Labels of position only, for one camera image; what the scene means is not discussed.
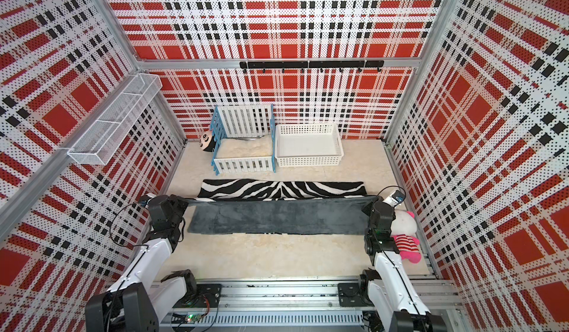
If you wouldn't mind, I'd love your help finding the grey zebra plush pillowcase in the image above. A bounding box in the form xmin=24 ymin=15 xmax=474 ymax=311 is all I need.
xmin=188 ymin=179 xmax=378 ymax=235

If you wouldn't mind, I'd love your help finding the white plastic basket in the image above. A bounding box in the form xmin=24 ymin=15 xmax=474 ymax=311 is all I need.
xmin=275 ymin=123 xmax=344 ymax=168

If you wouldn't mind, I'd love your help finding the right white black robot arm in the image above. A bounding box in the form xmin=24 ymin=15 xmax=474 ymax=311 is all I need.
xmin=363 ymin=200 xmax=447 ymax=331

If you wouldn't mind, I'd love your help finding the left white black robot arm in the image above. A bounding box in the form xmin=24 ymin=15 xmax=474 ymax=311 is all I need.
xmin=84 ymin=194 xmax=198 ymax=331

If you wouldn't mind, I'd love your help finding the white pink plush doll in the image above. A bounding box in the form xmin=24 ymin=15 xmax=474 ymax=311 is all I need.
xmin=391 ymin=210 xmax=422 ymax=264

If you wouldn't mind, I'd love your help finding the panda plush toy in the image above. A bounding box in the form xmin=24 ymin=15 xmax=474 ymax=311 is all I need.
xmin=199 ymin=131 xmax=216 ymax=153

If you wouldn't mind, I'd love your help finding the blue white toy crib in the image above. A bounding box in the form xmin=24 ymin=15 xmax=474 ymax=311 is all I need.
xmin=210 ymin=104 xmax=276 ymax=175

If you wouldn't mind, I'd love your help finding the green circuit board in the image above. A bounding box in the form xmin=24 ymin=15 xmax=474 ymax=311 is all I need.
xmin=170 ymin=313 xmax=203 ymax=325

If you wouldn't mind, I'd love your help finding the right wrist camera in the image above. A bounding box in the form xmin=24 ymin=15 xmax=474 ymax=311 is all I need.
xmin=383 ymin=189 xmax=406 ymax=208

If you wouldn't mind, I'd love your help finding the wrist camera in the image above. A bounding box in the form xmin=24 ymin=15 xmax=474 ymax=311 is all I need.
xmin=383 ymin=189 xmax=406 ymax=208
xmin=137 ymin=193 xmax=156 ymax=208

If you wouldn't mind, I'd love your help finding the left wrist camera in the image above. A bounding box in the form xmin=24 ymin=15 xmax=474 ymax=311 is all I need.
xmin=137 ymin=193 xmax=156 ymax=208

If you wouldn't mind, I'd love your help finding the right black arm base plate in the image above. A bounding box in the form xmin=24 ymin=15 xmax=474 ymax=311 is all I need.
xmin=337 ymin=283 xmax=373 ymax=308

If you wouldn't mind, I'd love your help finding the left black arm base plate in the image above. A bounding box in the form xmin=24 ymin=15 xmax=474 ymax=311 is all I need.
xmin=174 ymin=283 xmax=222 ymax=308

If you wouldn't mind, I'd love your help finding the white wire mesh shelf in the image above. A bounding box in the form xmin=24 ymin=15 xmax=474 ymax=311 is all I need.
xmin=68 ymin=73 xmax=162 ymax=166

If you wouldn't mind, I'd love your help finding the aluminium mounting rail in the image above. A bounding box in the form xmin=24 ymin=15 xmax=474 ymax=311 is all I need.
xmin=150 ymin=279 xmax=463 ymax=328

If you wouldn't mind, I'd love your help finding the black hook rail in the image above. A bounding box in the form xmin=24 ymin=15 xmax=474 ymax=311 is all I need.
xmin=239 ymin=60 xmax=385 ymax=71

